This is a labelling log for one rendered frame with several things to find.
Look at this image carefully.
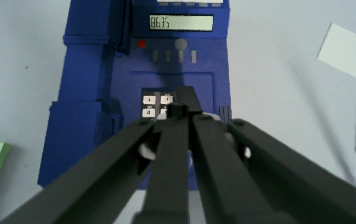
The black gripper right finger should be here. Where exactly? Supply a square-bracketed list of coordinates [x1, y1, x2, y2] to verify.
[185, 86, 356, 224]

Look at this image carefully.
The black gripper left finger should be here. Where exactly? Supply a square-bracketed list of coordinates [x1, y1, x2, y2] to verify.
[0, 86, 190, 224]

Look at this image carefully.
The blue telephone handset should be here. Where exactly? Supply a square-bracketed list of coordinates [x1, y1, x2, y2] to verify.
[37, 0, 126, 188]

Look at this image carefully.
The green sticky note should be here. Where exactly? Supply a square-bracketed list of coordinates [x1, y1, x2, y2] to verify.
[0, 142, 12, 172]

